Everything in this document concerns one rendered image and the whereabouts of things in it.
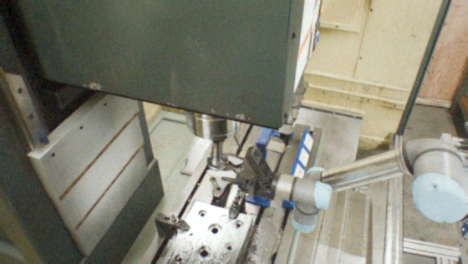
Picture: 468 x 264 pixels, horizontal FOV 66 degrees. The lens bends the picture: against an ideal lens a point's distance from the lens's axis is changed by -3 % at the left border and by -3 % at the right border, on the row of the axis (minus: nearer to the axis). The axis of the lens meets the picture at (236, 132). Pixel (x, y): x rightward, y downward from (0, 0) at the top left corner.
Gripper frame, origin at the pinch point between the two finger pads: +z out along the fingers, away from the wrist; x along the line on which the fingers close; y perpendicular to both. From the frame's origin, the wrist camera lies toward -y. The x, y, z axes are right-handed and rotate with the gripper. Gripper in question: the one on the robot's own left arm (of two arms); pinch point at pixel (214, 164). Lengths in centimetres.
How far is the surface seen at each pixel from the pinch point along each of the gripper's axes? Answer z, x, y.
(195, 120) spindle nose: 1.3, -7.8, -22.2
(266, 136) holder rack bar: -9.4, 26.4, 7.9
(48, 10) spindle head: 33, -13, -49
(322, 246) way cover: -38, 19, 54
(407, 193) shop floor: -96, 137, 130
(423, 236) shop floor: -106, 101, 130
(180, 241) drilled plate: 9.6, -10.1, 31.8
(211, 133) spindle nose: -2.9, -7.9, -19.4
